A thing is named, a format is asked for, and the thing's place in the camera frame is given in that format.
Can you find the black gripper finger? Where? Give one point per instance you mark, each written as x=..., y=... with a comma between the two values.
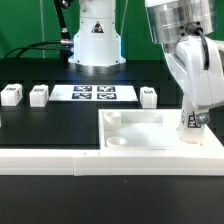
x=202, y=118

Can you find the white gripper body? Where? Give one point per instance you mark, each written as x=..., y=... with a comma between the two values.
x=203, y=88

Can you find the white square tabletop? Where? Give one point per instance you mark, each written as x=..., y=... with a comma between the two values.
x=151, y=129

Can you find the white sheet with tags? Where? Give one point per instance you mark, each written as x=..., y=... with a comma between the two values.
x=119, y=93

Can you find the white L-shaped obstacle fence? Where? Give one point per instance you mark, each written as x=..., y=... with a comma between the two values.
x=110, y=162

